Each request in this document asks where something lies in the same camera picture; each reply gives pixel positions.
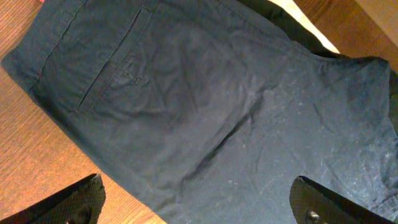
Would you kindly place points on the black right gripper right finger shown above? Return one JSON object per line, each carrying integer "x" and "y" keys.
{"x": 312, "y": 203}

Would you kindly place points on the dark blue shorts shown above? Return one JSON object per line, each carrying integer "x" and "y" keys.
{"x": 206, "y": 111}

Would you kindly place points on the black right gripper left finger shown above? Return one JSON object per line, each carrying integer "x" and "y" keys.
{"x": 79, "y": 203}

